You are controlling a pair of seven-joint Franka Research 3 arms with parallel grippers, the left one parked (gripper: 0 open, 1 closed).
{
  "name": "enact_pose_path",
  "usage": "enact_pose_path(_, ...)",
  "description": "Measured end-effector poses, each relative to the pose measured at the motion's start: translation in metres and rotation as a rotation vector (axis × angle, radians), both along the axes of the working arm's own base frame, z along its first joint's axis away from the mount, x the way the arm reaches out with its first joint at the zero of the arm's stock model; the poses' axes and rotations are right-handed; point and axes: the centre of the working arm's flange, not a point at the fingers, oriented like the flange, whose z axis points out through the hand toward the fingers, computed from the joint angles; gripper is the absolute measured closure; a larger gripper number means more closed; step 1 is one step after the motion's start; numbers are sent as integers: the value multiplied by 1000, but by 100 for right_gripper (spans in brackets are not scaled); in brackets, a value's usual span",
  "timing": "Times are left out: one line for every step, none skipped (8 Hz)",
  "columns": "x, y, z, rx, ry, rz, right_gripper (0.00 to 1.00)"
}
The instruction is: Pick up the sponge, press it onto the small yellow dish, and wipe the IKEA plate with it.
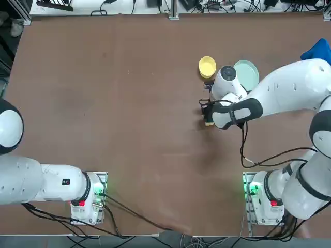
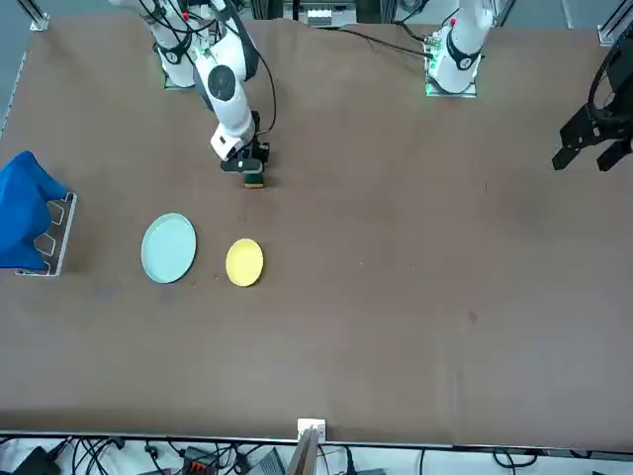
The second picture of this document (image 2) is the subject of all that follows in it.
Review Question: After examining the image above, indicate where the aluminium corner profile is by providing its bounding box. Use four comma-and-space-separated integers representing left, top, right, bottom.
595, 0, 633, 47
17, 0, 51, 32

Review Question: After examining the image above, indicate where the right arm's black cable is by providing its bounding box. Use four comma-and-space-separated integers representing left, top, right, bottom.
137, 0, 277, 136

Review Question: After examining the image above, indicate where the black orange power strip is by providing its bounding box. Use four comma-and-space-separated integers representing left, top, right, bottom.
181, 444, 223, 475

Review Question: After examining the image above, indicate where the left arm's black cable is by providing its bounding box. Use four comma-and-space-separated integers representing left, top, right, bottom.
335, 25, 430, 56

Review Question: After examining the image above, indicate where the aluminium post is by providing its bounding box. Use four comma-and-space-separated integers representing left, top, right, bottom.
286, 418, 328, 475

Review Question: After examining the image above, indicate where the blue cloth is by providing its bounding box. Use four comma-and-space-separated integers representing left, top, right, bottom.
0, 149, 68, 271

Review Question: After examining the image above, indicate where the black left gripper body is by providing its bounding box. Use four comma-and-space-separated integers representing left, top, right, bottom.
600, 38, 633, 125

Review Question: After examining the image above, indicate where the grey power adapter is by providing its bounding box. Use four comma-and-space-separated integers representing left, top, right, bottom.
252, 447, 289, 475

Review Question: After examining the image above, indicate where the arm's black cable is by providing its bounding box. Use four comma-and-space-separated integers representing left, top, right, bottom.
137, 0, 277, 136
335, 25, 430, 56

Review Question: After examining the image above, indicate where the white power strip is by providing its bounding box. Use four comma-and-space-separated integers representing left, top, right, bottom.
305, 5, 333, 27

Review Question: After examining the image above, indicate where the small yellow dish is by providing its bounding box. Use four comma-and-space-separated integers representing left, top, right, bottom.
225, 237, 265, 288

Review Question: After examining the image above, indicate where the black power adapter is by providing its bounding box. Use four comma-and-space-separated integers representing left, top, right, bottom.
10, 444, 61, 475

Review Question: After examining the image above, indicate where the pale green plate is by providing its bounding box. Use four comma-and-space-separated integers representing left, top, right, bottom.
140, 212, 198, 285

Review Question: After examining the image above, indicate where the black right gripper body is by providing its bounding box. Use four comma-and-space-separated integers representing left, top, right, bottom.
244, 111, 272, 172

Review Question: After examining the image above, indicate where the white metal rack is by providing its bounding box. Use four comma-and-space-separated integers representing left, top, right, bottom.
14, 191, 79, 277

